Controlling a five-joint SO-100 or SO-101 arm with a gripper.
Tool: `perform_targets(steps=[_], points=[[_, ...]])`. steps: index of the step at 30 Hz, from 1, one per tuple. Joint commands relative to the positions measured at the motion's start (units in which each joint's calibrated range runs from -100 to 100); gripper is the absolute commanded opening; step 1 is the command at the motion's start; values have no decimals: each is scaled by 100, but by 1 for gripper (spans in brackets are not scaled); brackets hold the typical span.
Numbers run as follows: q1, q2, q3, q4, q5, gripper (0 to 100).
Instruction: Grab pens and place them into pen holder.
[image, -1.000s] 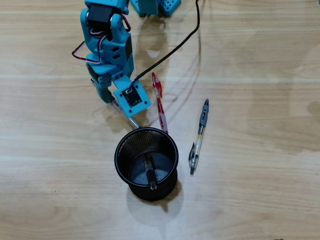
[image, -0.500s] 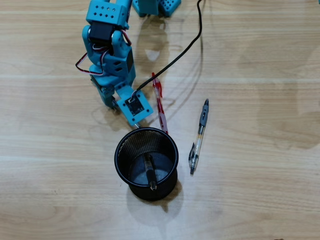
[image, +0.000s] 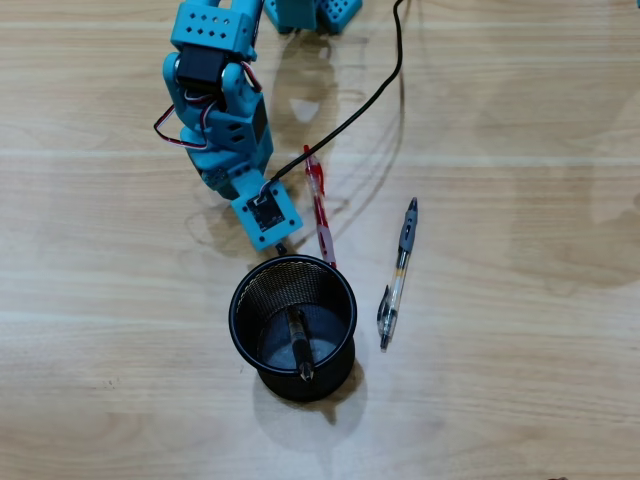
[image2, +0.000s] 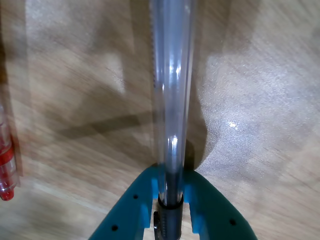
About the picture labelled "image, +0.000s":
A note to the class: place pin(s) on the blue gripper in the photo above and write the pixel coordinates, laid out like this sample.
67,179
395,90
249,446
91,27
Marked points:
212,178

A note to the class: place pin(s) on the red retractable pen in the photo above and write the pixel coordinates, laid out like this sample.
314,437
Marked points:
320,210

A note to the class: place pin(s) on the black gel pen rubber grip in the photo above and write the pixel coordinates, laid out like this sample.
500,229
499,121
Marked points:
301,345

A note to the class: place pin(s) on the clear pen grey grip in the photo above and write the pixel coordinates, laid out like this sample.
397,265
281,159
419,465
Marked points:
408,235

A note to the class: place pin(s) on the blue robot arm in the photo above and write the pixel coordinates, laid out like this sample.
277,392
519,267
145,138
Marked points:
210,25

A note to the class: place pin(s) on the black mesh pen holder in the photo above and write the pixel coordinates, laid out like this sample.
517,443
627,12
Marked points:
295,390

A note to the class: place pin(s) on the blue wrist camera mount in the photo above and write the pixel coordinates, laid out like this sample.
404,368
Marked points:
275,230

